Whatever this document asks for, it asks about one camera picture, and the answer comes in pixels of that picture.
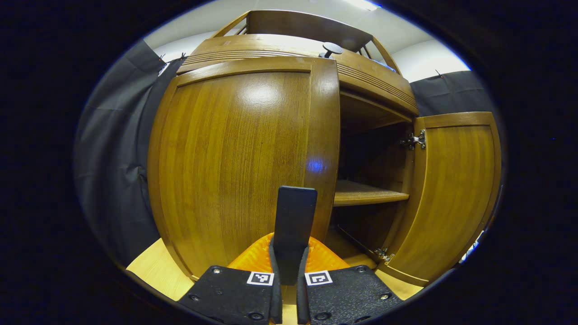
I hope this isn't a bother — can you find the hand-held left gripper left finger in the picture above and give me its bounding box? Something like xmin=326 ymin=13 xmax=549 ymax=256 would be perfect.
xmin=176 ymin=232 xmax=284 ymax=325

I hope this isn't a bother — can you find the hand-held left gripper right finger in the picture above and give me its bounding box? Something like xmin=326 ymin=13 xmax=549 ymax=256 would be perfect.
xmin=296 ymin=235 xmax=405 ymax=325

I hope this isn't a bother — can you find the black door handle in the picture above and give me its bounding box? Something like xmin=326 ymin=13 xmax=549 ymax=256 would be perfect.
xmin=271 ymin=186 xmax=318 ymax=286

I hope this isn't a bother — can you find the wooden cabinet door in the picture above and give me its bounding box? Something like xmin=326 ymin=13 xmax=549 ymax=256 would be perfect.
xmin=147 ymin=56 xmax=340 ymax=281
xmin=377 ymin=111 xmax=502 ymax=287

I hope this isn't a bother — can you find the black backdrop cloth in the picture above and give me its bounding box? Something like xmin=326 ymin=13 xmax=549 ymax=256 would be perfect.
xmin=74 ymin=40 xmax=497 ymax=267

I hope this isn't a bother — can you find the black round drawer knob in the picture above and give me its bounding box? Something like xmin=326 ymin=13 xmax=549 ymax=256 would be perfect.
xmin=319 ymin=42 xmax=344 ymax=59

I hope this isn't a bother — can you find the wooden ribbed drawer front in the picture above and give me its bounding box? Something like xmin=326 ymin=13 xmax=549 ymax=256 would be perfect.
xmin=177 ymin=34 xmax=419 ymax=116

